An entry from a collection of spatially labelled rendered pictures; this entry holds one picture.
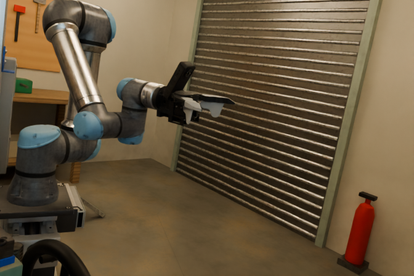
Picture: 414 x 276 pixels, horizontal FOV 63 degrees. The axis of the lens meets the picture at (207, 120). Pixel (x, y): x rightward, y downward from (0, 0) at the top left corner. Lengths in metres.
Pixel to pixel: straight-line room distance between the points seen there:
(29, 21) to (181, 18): 1.81
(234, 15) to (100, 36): 2.87
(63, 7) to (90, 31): 0.11
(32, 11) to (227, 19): 2.01
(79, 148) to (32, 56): 2.80
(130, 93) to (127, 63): 3.43
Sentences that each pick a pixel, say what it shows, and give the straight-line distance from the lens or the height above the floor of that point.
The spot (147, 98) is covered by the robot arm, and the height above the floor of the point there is 1.21.
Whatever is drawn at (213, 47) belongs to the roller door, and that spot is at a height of 1.62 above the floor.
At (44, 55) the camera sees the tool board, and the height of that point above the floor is 1.20.
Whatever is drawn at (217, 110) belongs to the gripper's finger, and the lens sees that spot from 0.93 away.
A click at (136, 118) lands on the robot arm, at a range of 1.01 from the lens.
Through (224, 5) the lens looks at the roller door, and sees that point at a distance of 4.09.
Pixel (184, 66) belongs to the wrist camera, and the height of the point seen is 1.31.
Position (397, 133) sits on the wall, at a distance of 2.99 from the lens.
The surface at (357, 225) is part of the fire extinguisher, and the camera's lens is 2.99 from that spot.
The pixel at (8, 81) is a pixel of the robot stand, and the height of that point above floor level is 1.14.
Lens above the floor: 1.30
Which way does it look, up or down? 8 degrees down
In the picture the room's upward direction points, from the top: 10 degrees clockwise
